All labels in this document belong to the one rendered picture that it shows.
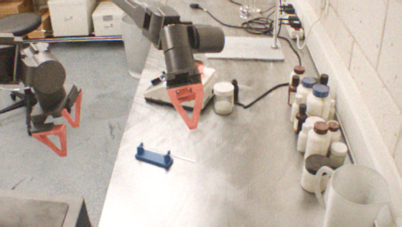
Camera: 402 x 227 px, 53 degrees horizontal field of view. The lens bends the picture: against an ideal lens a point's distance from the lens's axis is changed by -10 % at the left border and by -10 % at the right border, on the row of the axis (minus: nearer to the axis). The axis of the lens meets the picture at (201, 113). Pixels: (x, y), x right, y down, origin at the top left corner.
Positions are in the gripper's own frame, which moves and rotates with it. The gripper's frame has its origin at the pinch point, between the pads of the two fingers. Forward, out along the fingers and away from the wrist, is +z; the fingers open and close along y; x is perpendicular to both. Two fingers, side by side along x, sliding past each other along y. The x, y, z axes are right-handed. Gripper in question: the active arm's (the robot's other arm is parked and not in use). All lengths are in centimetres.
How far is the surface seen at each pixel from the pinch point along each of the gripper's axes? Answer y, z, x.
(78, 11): 222, -151, 76
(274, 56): 75, -34, -34
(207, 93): 47, -17, -5
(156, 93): 48, -21, 10
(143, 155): 30.6, -0.4, 14.7
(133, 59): 200, -91, 34
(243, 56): 74, -36, -22
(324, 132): 24.2, 4.3, -31.5
